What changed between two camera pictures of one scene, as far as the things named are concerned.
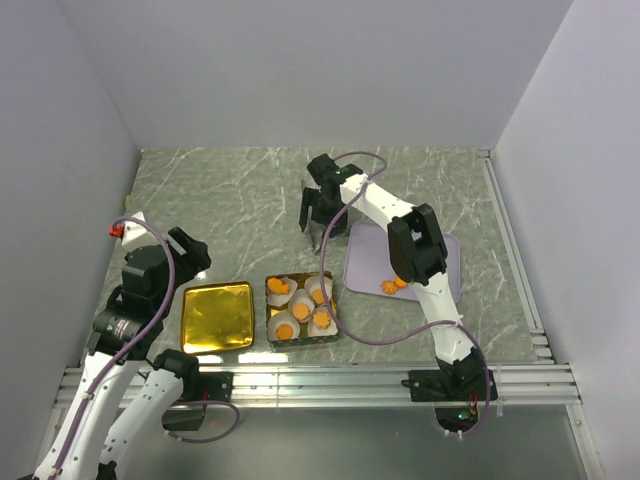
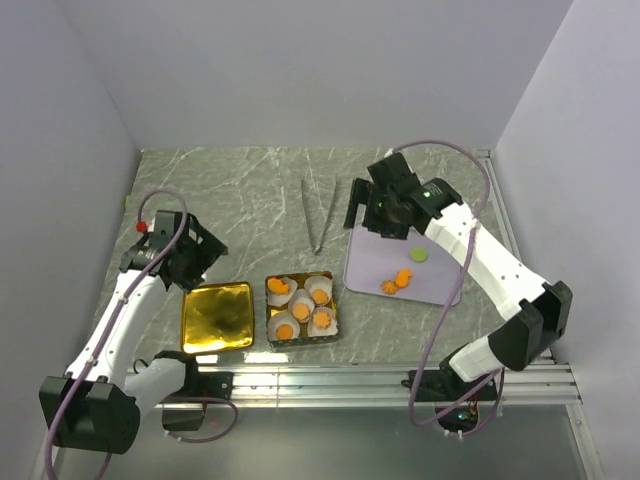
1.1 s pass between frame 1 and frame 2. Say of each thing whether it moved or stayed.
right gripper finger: moved
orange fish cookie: stayed
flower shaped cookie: stayed
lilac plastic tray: stayed
